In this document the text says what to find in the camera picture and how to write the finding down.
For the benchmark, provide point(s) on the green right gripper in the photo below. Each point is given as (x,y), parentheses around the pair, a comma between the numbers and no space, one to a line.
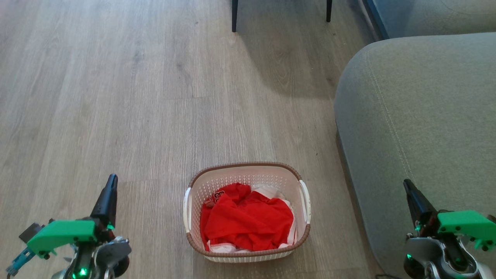
(467,224)

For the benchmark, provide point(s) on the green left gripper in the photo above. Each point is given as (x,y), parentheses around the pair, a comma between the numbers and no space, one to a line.
(64,231)

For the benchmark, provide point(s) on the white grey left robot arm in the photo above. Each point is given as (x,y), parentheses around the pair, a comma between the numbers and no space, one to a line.
(104,255)

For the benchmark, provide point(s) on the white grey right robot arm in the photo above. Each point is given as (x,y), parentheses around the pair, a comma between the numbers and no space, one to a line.
(430,252)

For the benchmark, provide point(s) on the white laundry basket brown rim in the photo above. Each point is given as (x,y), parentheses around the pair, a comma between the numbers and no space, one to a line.
(248,174)

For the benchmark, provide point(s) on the grey fabric sofa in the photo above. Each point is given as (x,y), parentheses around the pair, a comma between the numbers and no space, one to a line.
(418,116)

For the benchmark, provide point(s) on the red garment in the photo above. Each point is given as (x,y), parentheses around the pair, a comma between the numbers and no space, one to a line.
(248,221)

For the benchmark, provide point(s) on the white garment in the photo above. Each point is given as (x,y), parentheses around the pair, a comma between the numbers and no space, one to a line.
(271,190)

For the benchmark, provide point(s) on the grey sofa section blue base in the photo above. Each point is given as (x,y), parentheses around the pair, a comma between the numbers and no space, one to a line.
(434,17)

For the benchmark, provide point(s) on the black furniture leg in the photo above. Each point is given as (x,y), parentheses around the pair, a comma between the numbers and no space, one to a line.
(234,15)
(329,9)

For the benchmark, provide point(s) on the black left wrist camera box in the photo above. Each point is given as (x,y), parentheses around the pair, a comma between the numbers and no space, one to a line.
(31,232)

